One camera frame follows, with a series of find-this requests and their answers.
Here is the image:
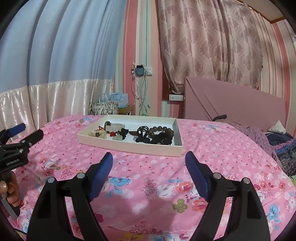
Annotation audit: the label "white hanging cables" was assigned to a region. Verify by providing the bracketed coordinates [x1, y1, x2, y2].
[130, 76, 151, 116]

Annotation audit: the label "white strap rose-gold watch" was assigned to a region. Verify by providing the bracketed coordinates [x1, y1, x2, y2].
[104, 121, 125, 133]

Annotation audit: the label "pink floral bedsheet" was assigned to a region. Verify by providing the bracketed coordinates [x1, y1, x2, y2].
[12, 116, 295, 240]

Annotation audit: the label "white shallow jewelry box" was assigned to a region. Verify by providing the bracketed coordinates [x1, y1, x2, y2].
[77, 115, 183, 157]

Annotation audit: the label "wall socket with blue charger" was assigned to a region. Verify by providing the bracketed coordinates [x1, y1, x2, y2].
[131, 63, 152, 78]

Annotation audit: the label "brown cardboard box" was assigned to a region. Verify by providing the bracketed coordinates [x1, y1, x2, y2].
[118, 105, 134, 115]

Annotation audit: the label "white satin curtain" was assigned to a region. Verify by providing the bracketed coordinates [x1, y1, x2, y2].
[1, 79, 113, 137]

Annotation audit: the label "left hand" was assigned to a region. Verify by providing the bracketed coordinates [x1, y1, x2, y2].
[1, 171, 21, 207]

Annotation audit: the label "black white patterned bag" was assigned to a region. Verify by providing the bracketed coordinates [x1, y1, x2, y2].
[89, 101, 118, 115]

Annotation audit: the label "pink patterned curtain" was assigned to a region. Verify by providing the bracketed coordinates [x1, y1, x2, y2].
[157, 1, 263, 94]

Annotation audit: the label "purple dotted blanket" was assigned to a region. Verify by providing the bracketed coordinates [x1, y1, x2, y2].
[219, 120, 282, 167]

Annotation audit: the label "dark patterned blanket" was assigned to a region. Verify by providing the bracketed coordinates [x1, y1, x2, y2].
[266, 132, 295, 177]

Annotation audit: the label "brown wooden bead bracelet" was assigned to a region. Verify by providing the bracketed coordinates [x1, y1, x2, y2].
[147, 125, 175, 142]

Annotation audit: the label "black cord brown pendant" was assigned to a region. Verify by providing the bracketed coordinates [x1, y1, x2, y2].
[128, 131, 138, 136]

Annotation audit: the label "white small pillow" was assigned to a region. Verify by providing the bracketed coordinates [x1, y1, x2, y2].
[268, 120, 287, 135]

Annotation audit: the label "white power strip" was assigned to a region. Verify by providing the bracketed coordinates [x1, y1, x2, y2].
[169, 94, 184, 101]

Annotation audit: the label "pink headboard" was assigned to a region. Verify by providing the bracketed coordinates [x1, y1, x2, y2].
[184, 77, 286, 130]

